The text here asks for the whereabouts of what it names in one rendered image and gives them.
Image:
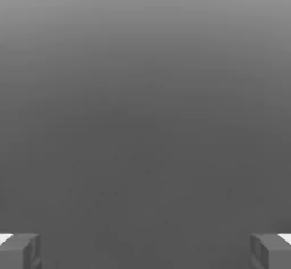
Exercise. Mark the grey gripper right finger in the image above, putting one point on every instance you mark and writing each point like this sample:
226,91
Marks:
272,250

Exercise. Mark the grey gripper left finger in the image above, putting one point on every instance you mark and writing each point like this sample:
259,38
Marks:
18,250

